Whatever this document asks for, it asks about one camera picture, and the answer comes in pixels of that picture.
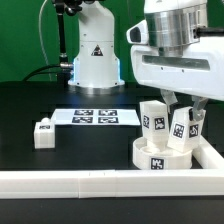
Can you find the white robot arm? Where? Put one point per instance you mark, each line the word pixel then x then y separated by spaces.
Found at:
pixel 173 49

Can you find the white L-shaped fence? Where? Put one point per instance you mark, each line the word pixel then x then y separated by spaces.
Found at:
pixel 207 180

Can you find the white marker sheet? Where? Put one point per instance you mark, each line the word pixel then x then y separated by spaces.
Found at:
pixel 95 117

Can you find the white round stool seat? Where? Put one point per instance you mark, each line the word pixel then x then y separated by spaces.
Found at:
pixel 148 156

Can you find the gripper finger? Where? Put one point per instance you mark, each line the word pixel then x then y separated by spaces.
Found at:
pixel 169 98
pixel 196 113

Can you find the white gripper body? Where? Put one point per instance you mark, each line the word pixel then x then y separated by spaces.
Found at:
pixel 199 72

